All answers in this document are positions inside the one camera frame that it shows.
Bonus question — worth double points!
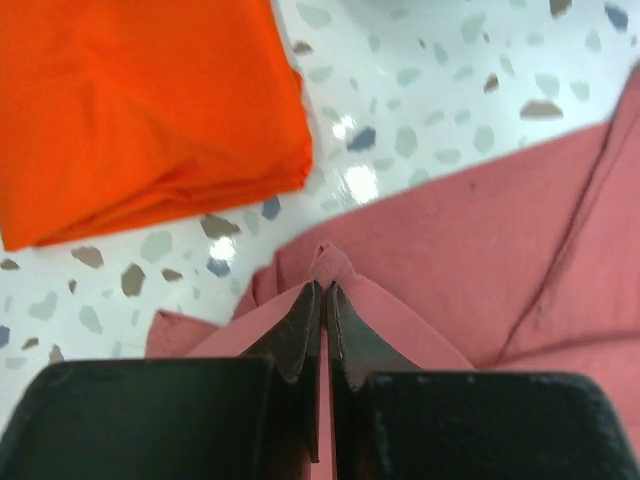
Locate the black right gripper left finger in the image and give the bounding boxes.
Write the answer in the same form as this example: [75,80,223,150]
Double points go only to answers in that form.
[1,282,322,479]

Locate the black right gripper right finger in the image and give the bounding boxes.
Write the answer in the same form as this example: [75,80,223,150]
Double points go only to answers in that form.
[325,285,639,479]

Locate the salmon pink t shirt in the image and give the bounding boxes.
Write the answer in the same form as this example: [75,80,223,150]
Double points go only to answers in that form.
[144,64,640,480]

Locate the folded orange t shirt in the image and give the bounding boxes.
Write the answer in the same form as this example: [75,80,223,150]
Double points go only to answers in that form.
[1,1,313,251]

